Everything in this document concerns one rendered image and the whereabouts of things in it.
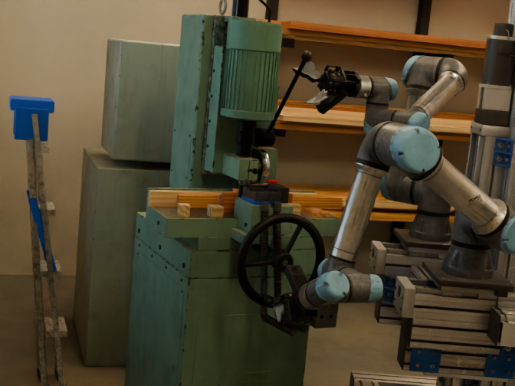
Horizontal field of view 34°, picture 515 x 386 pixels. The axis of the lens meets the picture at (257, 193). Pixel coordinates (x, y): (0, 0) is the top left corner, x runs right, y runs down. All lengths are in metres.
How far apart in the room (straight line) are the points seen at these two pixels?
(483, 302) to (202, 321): 0.85
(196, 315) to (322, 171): 2.88
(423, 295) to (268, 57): 0.87
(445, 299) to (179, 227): 0.81
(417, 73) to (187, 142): 0.86
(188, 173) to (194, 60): 0.38
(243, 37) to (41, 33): 2.47
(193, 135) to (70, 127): 2.20
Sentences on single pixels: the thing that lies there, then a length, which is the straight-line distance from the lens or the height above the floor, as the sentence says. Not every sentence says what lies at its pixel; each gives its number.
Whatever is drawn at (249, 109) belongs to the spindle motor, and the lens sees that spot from 2.69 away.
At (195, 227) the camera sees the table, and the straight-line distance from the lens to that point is 2.59.
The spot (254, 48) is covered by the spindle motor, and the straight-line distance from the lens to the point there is 2.68.
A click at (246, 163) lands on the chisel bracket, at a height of 1.06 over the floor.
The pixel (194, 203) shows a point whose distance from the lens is 2.74.
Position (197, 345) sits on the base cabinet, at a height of 0.49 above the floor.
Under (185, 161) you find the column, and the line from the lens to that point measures 2.98.
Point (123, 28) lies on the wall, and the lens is 5.05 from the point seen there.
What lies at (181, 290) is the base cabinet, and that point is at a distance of 2.69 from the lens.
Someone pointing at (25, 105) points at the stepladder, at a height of 1.14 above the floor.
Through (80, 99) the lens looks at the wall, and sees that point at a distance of 5.04.
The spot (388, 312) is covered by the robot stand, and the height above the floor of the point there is 0.55.
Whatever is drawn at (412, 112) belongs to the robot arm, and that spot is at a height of 1.26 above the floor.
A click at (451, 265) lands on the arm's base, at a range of 2.60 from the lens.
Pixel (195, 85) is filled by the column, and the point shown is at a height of 1.28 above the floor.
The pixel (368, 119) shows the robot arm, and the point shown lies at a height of 1.22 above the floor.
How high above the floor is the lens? 1.41
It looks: 9 degrees down
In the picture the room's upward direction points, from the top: 5 degrees clockwise
